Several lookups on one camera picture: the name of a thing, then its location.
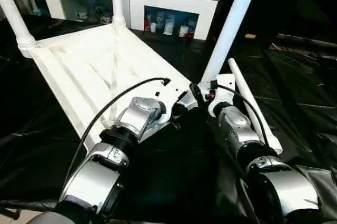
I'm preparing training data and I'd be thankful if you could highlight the white plastic table top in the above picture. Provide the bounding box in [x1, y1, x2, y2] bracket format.
[17, 23, 199, 152]

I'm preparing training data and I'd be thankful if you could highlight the black work mat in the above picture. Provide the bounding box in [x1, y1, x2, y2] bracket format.
[0, 14, 337, 224]

